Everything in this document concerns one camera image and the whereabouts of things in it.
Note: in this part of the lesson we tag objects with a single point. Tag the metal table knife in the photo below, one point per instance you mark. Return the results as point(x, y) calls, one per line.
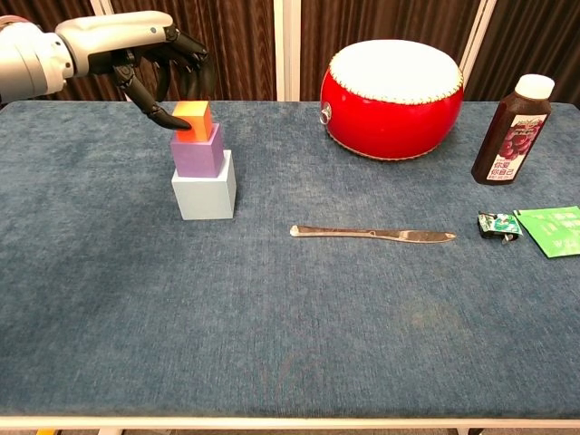
point(371, 234)

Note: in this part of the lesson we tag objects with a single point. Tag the dark juice bottle white cap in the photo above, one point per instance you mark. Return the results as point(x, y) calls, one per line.
point(512, 136)

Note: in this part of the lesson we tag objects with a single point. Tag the large light blue cube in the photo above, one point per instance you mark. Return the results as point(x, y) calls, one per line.
point(204, 199)

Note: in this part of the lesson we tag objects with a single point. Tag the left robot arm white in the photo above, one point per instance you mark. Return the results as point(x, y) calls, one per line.
point(31, 63)

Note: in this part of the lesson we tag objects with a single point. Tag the red drum white skin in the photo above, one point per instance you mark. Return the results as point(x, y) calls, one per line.
point(392, 109)

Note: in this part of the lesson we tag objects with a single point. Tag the small green module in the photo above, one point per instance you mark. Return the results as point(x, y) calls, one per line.
point(498, 225)

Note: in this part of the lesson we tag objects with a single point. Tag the small orange yellow cube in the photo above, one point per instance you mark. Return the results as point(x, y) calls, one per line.
point(197, 118)

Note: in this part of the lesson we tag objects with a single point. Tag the medium purple cube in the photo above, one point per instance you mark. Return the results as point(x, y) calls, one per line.
point(197, 156)

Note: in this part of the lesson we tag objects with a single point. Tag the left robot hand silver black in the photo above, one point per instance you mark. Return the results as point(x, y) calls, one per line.
point(113, 38)

